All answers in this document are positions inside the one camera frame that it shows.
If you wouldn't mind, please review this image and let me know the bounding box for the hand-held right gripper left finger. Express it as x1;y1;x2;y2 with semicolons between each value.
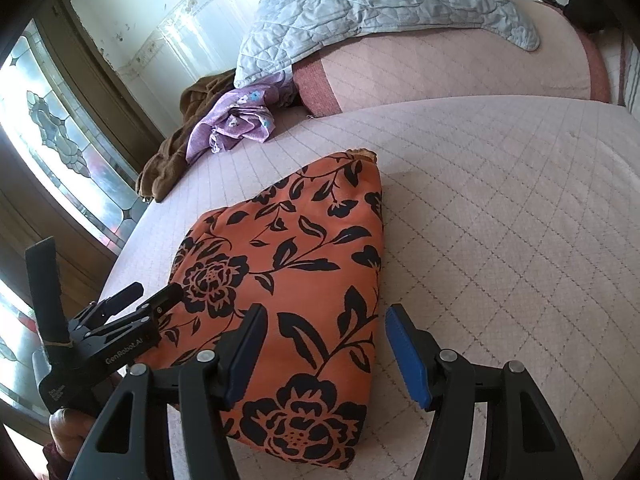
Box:
67;304;269;480

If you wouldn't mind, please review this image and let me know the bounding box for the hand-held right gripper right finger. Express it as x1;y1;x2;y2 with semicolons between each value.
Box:
385;304;583;480

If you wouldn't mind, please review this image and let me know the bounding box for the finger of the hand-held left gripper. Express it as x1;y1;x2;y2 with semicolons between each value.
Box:
94;284;184;335
69;281;146;334

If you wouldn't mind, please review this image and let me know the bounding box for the orange black floral blouse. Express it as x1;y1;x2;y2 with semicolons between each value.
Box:
140;147;386;472

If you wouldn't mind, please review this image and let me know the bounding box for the person's left hand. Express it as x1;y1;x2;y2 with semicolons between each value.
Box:
49;407;96;461

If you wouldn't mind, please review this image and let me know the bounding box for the brown cloth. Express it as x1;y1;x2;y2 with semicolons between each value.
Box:
136;70;238;204

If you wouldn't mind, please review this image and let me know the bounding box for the stained glass door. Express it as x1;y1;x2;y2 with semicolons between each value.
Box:
0;20;151;256

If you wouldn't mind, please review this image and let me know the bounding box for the purple floral cloth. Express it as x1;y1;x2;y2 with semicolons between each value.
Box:
186;71;296;166

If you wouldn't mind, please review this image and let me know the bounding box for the pink bolster pillow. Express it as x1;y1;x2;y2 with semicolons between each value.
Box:
292;0;612;116

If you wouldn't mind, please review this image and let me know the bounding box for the striped floral cushion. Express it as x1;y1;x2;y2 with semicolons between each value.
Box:
597;25;633;108

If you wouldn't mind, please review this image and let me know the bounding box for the grey quilted pillow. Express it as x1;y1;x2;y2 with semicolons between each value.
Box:
233;0;542;90

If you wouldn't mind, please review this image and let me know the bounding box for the black cloth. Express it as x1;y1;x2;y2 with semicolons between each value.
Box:
567;0;608;33

